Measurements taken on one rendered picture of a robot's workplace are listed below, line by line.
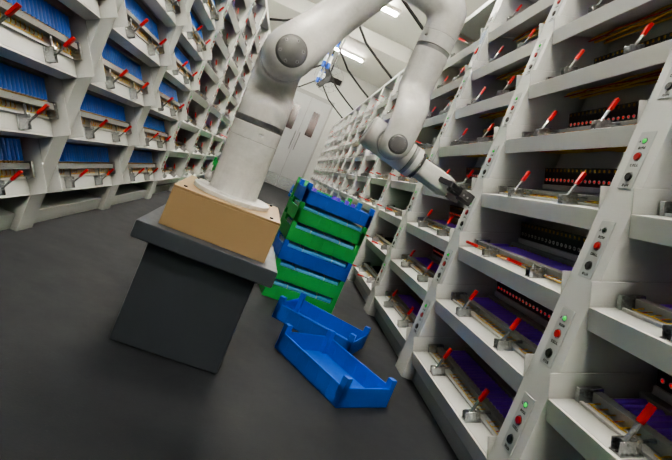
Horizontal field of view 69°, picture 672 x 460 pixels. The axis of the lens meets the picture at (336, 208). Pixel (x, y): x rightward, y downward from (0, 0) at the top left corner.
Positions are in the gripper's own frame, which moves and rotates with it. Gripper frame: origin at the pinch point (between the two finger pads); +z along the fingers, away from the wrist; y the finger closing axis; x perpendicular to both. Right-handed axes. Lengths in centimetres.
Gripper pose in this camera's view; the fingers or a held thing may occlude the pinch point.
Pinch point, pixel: (462, 198)
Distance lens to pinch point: 133.7
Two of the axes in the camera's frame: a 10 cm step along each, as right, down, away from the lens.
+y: 1.0, 0.9, -9.9
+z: 8.1, 5.7, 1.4
